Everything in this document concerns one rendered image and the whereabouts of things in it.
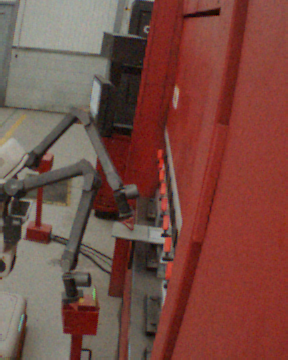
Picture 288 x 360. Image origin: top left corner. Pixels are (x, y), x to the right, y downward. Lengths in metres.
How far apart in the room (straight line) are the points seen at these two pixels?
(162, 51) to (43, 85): 6.59
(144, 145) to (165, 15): 0.90
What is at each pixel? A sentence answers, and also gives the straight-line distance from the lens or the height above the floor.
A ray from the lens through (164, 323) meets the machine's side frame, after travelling 0.16.
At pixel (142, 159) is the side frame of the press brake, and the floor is 1.14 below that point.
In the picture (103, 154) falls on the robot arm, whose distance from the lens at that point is 2.48.
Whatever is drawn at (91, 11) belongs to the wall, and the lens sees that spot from 9.38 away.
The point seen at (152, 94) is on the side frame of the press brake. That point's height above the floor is 1.59.
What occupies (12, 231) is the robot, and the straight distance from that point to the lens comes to 2.45.
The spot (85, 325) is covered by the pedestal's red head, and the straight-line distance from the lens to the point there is 2.21.
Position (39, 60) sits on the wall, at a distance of 9.55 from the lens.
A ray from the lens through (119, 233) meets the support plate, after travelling 2.49.
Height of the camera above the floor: 2.07
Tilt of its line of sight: 17 degrees down
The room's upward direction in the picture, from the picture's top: 10 degrees clockwise
